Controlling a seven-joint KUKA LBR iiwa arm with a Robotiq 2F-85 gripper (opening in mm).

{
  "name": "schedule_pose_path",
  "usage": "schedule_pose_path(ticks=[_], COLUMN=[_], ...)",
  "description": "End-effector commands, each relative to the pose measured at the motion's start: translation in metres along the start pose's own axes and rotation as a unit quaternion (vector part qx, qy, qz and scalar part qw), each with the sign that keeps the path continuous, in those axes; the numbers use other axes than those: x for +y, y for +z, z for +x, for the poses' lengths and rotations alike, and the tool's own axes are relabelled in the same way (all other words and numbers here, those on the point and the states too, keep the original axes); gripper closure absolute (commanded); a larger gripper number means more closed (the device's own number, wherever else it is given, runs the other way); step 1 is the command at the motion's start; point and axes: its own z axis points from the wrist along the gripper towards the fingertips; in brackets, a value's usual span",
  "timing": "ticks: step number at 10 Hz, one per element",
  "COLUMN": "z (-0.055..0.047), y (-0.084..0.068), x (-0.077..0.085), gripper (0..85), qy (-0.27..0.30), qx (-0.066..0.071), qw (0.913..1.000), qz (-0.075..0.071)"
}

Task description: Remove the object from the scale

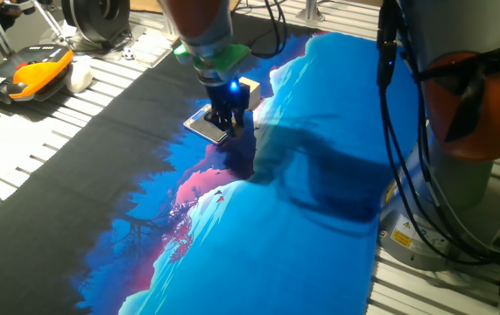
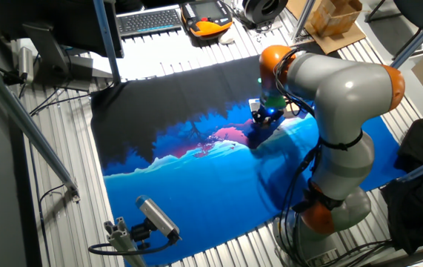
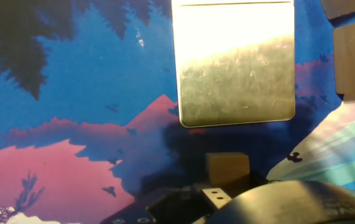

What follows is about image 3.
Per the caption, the silver digital scale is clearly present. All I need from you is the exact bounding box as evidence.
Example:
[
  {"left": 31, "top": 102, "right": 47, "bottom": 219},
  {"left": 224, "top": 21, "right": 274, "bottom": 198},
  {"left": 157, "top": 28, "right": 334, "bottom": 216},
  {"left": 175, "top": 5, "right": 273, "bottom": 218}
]
[{"left": 170, "top": 0, "right": 296, "bottom": 129}]

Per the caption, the small wooden cube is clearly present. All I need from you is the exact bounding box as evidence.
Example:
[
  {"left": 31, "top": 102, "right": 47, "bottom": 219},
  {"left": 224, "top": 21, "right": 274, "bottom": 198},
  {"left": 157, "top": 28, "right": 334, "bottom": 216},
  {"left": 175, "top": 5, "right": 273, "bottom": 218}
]
[{"left": 205, "top": 152, "right": 251, "bottom": 190}]

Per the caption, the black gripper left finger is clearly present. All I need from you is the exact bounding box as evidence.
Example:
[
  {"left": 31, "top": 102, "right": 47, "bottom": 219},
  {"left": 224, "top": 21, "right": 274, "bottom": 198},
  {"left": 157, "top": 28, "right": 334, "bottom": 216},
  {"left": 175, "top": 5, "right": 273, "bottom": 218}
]
[{"left": 192, "top": 183, "right": 233, "bottom": 210}]

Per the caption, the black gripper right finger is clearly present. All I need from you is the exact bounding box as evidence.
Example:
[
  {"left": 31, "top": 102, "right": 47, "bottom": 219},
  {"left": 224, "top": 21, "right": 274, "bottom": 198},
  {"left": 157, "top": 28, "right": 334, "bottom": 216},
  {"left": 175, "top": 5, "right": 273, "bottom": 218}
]
[{"left": 249, "top": 172, "right": 272, "bottom": 188}]

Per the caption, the landscape print table mat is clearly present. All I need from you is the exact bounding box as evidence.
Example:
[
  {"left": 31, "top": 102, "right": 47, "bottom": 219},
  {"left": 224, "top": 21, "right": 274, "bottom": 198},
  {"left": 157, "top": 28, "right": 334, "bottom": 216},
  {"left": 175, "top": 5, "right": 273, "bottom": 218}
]
[{"left": 0, "top": 0, "right": 355, "bottom": 224}]

